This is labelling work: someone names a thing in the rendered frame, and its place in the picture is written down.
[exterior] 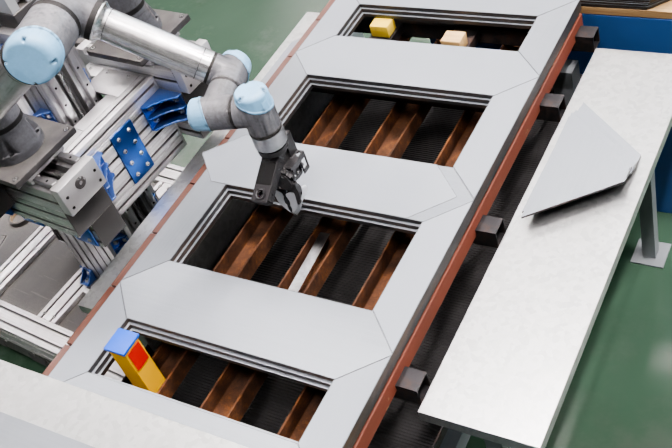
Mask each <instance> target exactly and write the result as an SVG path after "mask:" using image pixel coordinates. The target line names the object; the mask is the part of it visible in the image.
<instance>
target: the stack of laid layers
mask: <svg viewBox="0 0 672 448"><path fill-rule="evenodd" d="M580 11H581V0H579V2H578V4H577V6H576V8H575V10H574V12H573V14H572V15H571V17H570V19H569V21H568V23H567V25H566V27H565V29H564V31H563V32H562V34H561V36H560V38H559V40H558V42H557V44H556V46H555V48H554V49H553V51H552V53H551V55H550V57H549V59H548V61H547V63H546V65H545V66H544V68H543V70H542V72H541V74H540V76H539V78H538V80H537V82H536V83H535V85H534V87H533V89H532V91H531V93H530V95H529V97H528V99H527V100H526V102H525V104H524V106H523V108H522V110H521V112H520V114H519V116H518V117H517V119H516V121H515V123H514V125H513V127H512V129H511V131H510V133H509V134H508V136H507V138H506V140H505V142H504V144H503V146H502V148H501V150H500V151H499V153H498V155H497V157H496V159H495V161H494V163H493V165H492V167H491V168H490V170H489V172H488V174H487V176H486V178H485V180H484V182H483V184H482V185H481V187H480V189H479V191H478V193H477V195H476V197H475V199H474V198H473V197H472V195H471V193H470V192H469V190H468V189H467V187H466V186H465V184H464V183H463V181H462V179H461V178H460V176H459V175H458V173H457V172H456V170H455V168H454V167H453V168H452V167H446V166H440V165H438V167H439V168H440V170H441V172H442V173H443V175H444V176H445V178H446V180H447V181H448V183H449V184H450V186H451V188H452V189H453V191H454V192H455V194H456V196H457V197H456V198H454V199H452V200H449V201H447V202H444V203H442V204H440V205H437V206H435V207H432V208H430V209H428V210H425V211H423V212H421V213H418V214H416V215H413V216H411V217H409V218H402V217H396V216H391V215H386V214H380V213H375V212H370V211H364V210H359V209H354V208H349V207H343V206H338V205H333V204H327V203H322V202H317V201H311V200H306V199H303V201H302V207H301V210H300V212H303V213H308V214H313V215H318V216H323V217H328V218H333V219H338V220H343V221H348V222H353V223H358V224H363V225H368V226H373V227H378V228H383V229H388V230H393V231H398V232H403V233H408V234H413V235H415V234H416V232H417V230H418V228H419V227H420V225H421V223H422V222H424V221H426V220H429V219H431V218H434V217H436V216H438V215H441V214H443V213H445V212H448V211H450V210H453V209H455V208H457V207H460V206H462V205H464V204H467V203H469V202H472V201H473V202H472V204H471V206H470V208H469V210H468V212H467V214H466V216H465V218H464V219H463V221H462V223H461V225H460V227H459V229H458V231H457V233H456V235H455V236H454V238H453V240H452V242H451V244H450V246H449V248H448V250H447V252H446V253H445V255H444V257H443V259H442V261H441V263H440V265H439V267H438V269H437V270H436V272H435V274H434V276H433V278H432V280H431V282H430V284H429V286H428V287H427V289H426V291H425V293H424V295H423V297H422V299H421V301H420V303H419V304H418V306H417V308H416V310H415V312H414V314H413V316H412V318H411V320H410V322H409V323H408V325H407V327H406V329H405V331H404V333H403V335H402V337H401V339H400V340H399V342H398V344H397V346H396V348H395V350H394V352H393V353H392V355H391V357H390V359H389V361H388V363H387V365H386V367H385V369H384V371H383V373H382V374H381V376H380V378H379V380H378V382H377V384H376V386H375V388H374V390H373V391H372V393H371V395H370V397H369V399H368V401H367V403H366V405H365V407H364V408H363V410H362V412H361V414H360V416H359V418H358V420H357V422H356V424H355V425H354V427H353V429H352V431H351V433H350V435H349V437H348V439H347V441H346V442H345V444H344V446H343V448H352V447H353V445H354V444H355V442H356V440H357V438H358V436H359V434H360V432H361V430H362V428H363V426H364V424H365V423H366V421H367V419H368V417H369V415H370V413H371V411H372V409H373V407H374V405H375V403H376V401H377V400H378V398H379V396H380V394H381V392H382V390H383V388H384V386H385V384H386V382H387V380H388V379H389V377H390V375H391V373H392V371H393V369H394V367H395V365H396V363H397V361H398V359H399V357H400V356H401V354H402V352H403V350H404V348H405V346H406V344H407V342H408V340H409V338H410V336H411V335H412V333H413V331H414V329H415V327H416V325H417V323H418V321H419V319H420V317H421V315H422V313H423V312H424V310H425V308H426V306H427V304H428V302H429V300H430V298H431V296H432V294H433V292H434V291H435V289H436V287H437V285H438V283H439V281H440V279H441V277H442V275H443V273H444V271H445V269H446V268H447V266H448V264H449V262H450V260H451V258H452V256H453V254H454V252H455V250H456V248H457V247H458V245H459V243H460V241H461V239H462V237H463V235H464V233H465V231H466V229H467V227H468V225H469V224H470V222H471V220H472V218H473V216H474V214H475V212H476V210H477V208H478V206H479V204H480V203H481V201H482V199H483V197H484V195H485V193H486V191H487V189H488V187H489V185H490V183H491V181H492V180H493V178H494V176H495V174H496V172H497V170H498V168H499V166H500V164H501V162H502V160H503V159H504V157H505V155H506V153H507V151H508V149H509V147H510V145H511V143H512V141H513V139H514V137H515V136H516V134H517V132H518V130H519V128H520V126H521V124H522V122H523V120H524V118H525V116H526V115H527V113H528V111H529V109H530V107H531V105H532V103H533V101H534V99H535V97H536V95H537V94H538V92H539V90H540V88H541V86H542V84H543V82H544V80H545V78H546V76H547V74H548V72H549V71H550V69H551V67H552V65H553V63H554V61H555V59H556V57H557V55H558V53H559V51H560V50H561V48H562V46H563V44H564V42H565V40H566V38H567V36H568V34H569V32H570V30H571V28H572V27H573V25H574V23H575V21H576V19H577V17H578V15H579V13H580ZM364 17H374V18H387V19H401V20H414V21H427V22H440V23H453V24H467V25H480V26H493V27H506V28H520V29H531V27H532V25H533V23H534V22H535V20H536V18H537V16H526V15H511V14H496V13H482V12H467V11H453V10H438V9H423V8H409V7H394V6H380V5H365V4H359V5H358V7H357V8H356V10H355V11H354V12H353V14H352V15H351V16H350V18H349V19H348V20H347V22H346V23H345V24H344V26H343V27H342V28H341V30H340V31H339V33H338V34H337V35H338V36H349V37H350V36H351V34H352V33H353V32H354V30H355V29H356V28H357V26H358V25H359V23H360V22H361V21H362V19H363V18H364ZM312 88H318V89H326V90H335V91H343V92H351V93H359V94H368V95H376V96H384V97H392V98H401V99H409V100H417V101H425V102H434V103H442V104H450V105H458V106H467V107H475V108H483V109H486V107H487V105H488V104H489V102H490V100H491V98H492V96H491V95H483V94H474V93H465V92H456V91H447V90H439V89H430V88H421V87H412V86H403V85H395V84H386V83H377V82H368V81H359V80H351V79H342V78H333V77H324V76H315V75H307V76H306V77H305V79H304V80H303V81H302V83H301V84H300V85H299V87H298V88H297V89H296V91H295V92H294V93H293V95H292V96H291V97H290V99H289V100H288V102H287V103H286V104H285V106H284V107H283V108H282V110H281V111H280V112H279V114H278V115H279V117H280V120H281V122H282V124H283V126H284V127H285V125H286V124H287V123H288V121H289V120H290V119H291V117H292V116H293V114H294V113H295V112H296V110H297V109H298V107H299V106H300V105H301V103H302V102H303V101H304V99H305V98H306V96H307V95H308V94H309V92H310V91H311V90H312ZM252 194H253V189H248V188H243V187H238V186H233V185H228V184H225V187H224V188H223V190H222V191H221V192H220V194H219V195H218V196H217V198H216V199H215V200H214V202H213V203H212V204H211V206H210V207H209V209H208V210H207V211H206V213H205V214H204V215H203V217H202V218H201V219H200V221H199V222H198V223H197V225H196V226H195V227H194V229H193V230H192V232H191V233H190V234H189V236H188V237H187V238H186V240H185V241H184V242H183V244H182V245H181V246H180V248H179V249H178V250H177V252H176V253H175V255H174V256H173V257H172V259H171V260H170V261H174V262H178V263H182V264H185V263H186V262H187V261H188V259H189V258H190V256H191V255H192V254H193V252H194V251H195V249H196V248H197V247H198V245H199V244H200V243H201V241H202V240H203V238H204V237H205V236H206V234H207V233H208V232H209V230H210V229H211V227H212V226H213V225H214V223H215V222H216V221H217V219H218V218H219V216H220V215H221V214H222V212H223V211H224V210H225V208H226V207H227V205H228V204H229V203H230V201H231V200H232V199H237V200H242V201H247V202H252V203H254V202H253V201H252V200H251V198H252ZM126 318H127V317H126ZM121 328H122V329H125V330H128V331H131V332H135V333H138V334H139V335H141V336H145V337H148V338H151V339H154V340H158V341H161V342H164V343H168V344H171V345H174V346H177V347H181V348H184V349H187V350H191V351H194V352H197V353H200V354H204V355H207V356H210V357H214V358H217V359H220V360H224V361H227V362H230V363H233V364H237V365H240V366H243V367H247V368H250V369H253V370H256V371H260V372H263V373H266V374H270V375H273V376H276V377H279V378H283V379H286V380H289V381H293V382H296V383H299V384H302V385H306V386H309V387H312V388H316V389H319V390H322V391H326V392H327V391H328V389H329V387H330V385H331V383H332V382H333V380H335V379H332V378H328V377H325V376H321V375H318V374H315V373H311V372H308V371H304V370H301V369H298V368H294V367H291V366H287V365H284V364H281V363H277V362H274V361H271V360H267V359H264V358H260V357H257V356H254V355H250V354H247V353H243V352H240V351H237V350H233V349H230V348H226V347H223V346H220V345H216V344H213V343H210V342H206V341H203V340H199V339H196V338H193V337H189V336H186V335H182V334H179V333H176V332H172V331H169V330H165V329H162V328H159V327H155V326H152V325H149V324H145V323H142V322H138V321H135V320H132V319H128V318H127V320H126V321H125V322H124V324H123V325H122V326H121ZM114 361H115V359H114V358H113V356H112V355H111V354H110V352H108V351H105V350H104V351H103V352H102V353H101V355H100V356H99V357H98V359H97V360H96V361H95V363H94V364H93V366H92V367H91V368H90V370H89V371H88V372H89V373H92V374H95V375H98V376H101V377H104V378H107V379H110V380H113V381H116V382H119V383H122V384H125V385H127V386H130V387H133V388H136V389H139V390H142V391H145V392H148V393H151V394H154V395H157V396H160V397H163V398H166V399H169V400H171V401H174V402H177V403H180V404H183V405H186V406H189V407H192V408H195V409H198V410H201V411H204V412H207V413H210V414H212V415H215V416H218V417H221V418H224V419H227V420H230V421H233V422H236V423H239V424H242V425H245V426H248V427H251V428H254V429H256V430H259V431H262V432H265V433H268V434H271V435H274V436H277V437H280V438H283V439H286V440H289V441H292V442H295V443H297V444H298V442H297V441H294V440H291V439H288V438H285V437H283V436H280V435H277V434H274V433H271V432H268V431H265V430H262V429H259V428H256V427H253V426H250V425H247V424H244V423H241V422H238V421H235V420H233V419H230V418H227V417H224V416H221V415H218V414H215V413H212V412H209V411H206V410H203V409H200V408H197V407H194V406H191V405H188V404H185V403H183V402H180V401H177V400H174V399H171V398H168V397H165V396H162V395H159V394H156V393H153V392H150V391H147V390H144V389H141V388H138V387H135V386H133V385H130V384H127V383H124V382H121V381H118V380H115V379H112V378H109V377H106V376H104V375H105V374H106V372H107V371H108V369H109V368H110V367H111V365H112V364H113V363H114Z"/></svg>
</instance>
